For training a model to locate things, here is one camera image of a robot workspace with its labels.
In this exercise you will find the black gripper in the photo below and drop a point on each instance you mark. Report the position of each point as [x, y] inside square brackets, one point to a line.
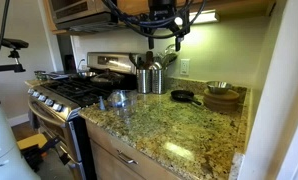
[164, 14]

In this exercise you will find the grey food processor blade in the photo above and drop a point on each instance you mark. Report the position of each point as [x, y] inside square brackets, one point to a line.
[101, 103]

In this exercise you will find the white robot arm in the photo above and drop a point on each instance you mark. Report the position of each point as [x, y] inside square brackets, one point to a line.
[13, 165]

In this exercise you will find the clear plastic processor bowl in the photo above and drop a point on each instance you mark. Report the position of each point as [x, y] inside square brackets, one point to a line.
[123, 102]

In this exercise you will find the right steel utensil holder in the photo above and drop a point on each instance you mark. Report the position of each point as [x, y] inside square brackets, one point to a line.
[158, 78]

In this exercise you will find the steel utensil holder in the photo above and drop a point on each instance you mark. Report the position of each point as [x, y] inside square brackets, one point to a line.
[158, 78]
[143, 81]

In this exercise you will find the left steel utensil holder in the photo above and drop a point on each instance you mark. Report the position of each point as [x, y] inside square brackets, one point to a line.
[143, 81]

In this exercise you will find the wooden upper cabinets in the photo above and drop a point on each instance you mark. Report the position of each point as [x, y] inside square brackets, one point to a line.
[226, 9]

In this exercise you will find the under-cabinet light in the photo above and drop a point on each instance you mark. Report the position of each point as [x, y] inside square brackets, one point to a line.
[207, 16]

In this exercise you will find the small black cast-iron skillet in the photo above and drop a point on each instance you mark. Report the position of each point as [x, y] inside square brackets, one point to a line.
[184, 96]

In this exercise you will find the steel pan with lid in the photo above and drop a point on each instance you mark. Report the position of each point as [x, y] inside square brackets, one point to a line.
[107, 78]

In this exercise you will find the small steel bowl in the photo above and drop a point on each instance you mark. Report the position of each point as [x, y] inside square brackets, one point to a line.
[218, 87]

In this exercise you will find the steel bowl behind stove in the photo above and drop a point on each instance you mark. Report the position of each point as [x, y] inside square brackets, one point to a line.
[86, 74]

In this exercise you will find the steel over-range microwave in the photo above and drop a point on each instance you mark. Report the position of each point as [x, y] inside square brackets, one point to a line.
[82, 15]

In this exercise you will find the stacked wooden boards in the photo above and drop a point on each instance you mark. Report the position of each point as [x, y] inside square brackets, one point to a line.
[221, 102]

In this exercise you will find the stainless steel gas stove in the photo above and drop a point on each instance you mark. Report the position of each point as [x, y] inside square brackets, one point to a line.
[57, 103]

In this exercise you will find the wooden lower cabinet drawers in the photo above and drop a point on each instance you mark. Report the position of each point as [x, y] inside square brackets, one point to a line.
[115, 160]

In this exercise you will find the yellow black tool case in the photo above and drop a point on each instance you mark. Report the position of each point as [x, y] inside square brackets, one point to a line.
[34, 149]

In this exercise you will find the white wall outlet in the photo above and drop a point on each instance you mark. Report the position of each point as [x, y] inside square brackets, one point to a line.
[184, 66]

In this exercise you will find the black camera on stand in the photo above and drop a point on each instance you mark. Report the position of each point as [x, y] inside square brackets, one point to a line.
[15, 45]

